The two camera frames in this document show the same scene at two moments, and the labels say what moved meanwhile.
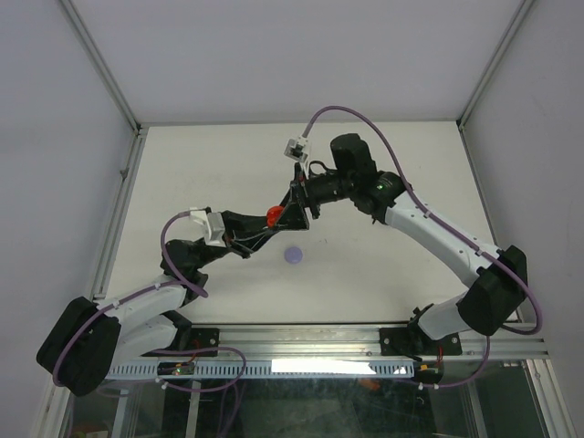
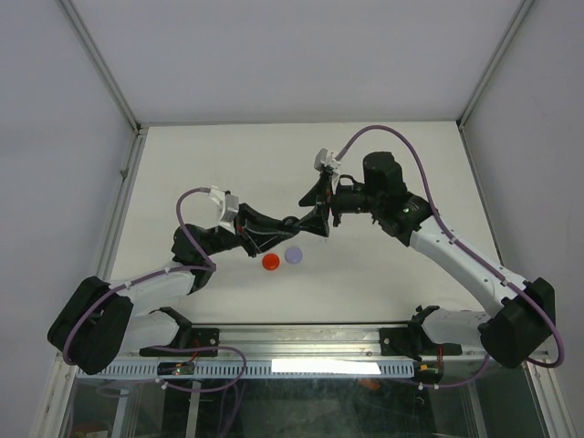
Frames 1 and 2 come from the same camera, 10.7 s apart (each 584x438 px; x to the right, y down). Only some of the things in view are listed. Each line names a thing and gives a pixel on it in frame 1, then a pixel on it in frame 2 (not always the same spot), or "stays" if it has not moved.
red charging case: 273,215 → 270,262
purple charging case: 293,255 stays
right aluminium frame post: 513,28 stays
